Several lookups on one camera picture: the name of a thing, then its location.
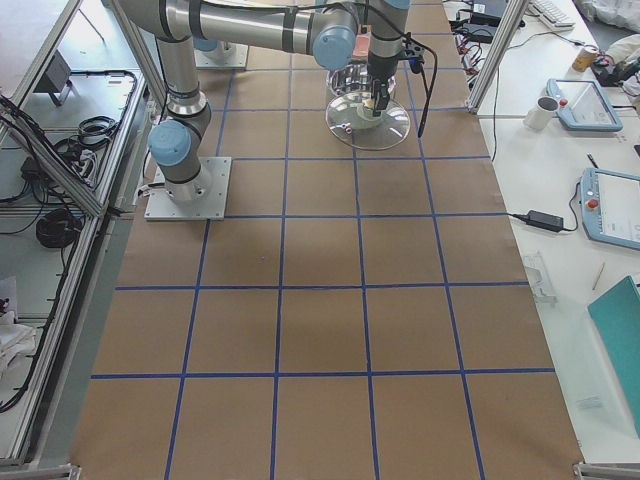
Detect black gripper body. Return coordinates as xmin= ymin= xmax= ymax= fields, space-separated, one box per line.
xmin=368 ymin=37 xmax=425 ymax=82

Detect glass pot lid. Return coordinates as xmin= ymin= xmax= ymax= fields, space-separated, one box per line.
xmin=325 ymin=91 xmax=411 ymax=151

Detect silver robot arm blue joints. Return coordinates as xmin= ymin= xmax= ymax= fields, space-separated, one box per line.
xmin=120 ymin=1 xmax=410 ymax=205

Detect pale green cooking pot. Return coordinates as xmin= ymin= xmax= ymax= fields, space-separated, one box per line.
xmin=326 ymin=60 xmax=374 ymax=108

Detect black laptop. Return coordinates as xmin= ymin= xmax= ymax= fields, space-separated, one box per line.
xmin=471 ymin=0 xmax=508 ymax=24

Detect white mug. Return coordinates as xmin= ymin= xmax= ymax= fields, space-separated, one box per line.
xmin=523 ymin=96 xmax=559 ymax=131

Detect white keyboard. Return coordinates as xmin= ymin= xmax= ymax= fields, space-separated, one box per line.
xmin=528 ymin=0 xmax=575 ymax=31

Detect upper teach pendant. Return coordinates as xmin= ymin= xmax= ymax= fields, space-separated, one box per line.
xmin=546 ymin=79 xmax=623 ymax=132

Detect teach pendant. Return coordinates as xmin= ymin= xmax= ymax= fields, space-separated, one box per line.
xmin=579 ymin=168 xmax=639 ymax=250
xmin=546 ymin=79 xmax=623 ymax=132

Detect yellow can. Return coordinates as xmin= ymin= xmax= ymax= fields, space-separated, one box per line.
xmin=571 ymin=45 xmax=600 ymax=72

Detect black power adapter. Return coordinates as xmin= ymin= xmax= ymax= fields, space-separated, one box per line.
xmin=510 ymin=210 xmax=575 ymax=233

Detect clear plastic holder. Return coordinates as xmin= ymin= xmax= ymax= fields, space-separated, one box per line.
xmin=522 ymin=252 xmax=557 ymax=305

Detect lower teach pendant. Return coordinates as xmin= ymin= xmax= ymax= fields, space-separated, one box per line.
xmin=579 ymin=168 xmax=639 ymax=250

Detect wooden stick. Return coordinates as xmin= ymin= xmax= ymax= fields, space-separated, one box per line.
xmin=592 ymin=262 xmax=606 ymax=291

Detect teal folder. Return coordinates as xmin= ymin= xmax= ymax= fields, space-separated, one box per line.
xmin=587 ymin=275 xmax=639 ymax=436

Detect black box on floor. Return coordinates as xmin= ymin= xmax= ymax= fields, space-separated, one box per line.
xmin=34 ymin=50 xmax=73 ymax=107

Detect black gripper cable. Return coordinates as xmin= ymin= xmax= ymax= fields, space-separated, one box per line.
xmin=402 ymin=30 xmax=439 ymax=139

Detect aluminium frame post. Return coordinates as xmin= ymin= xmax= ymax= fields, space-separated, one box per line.
xmin=467 ymin=0 xmax=528 ymax=114

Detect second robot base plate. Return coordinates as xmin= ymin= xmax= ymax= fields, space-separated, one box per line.
xmin=194 ymin=42 xmax=249 ymax=70

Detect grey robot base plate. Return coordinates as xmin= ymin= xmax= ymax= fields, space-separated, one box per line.
xmin=144 ymin=157 xmax=232 ymax=221

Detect aluminium frame rail left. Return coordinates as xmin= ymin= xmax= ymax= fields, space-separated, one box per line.
xmin=1 ymin=1 xmax=152 ymax=469

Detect black cable coil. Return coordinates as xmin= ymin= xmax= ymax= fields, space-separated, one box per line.
xmin=35 ymin=208 xmax=84 ymax=250

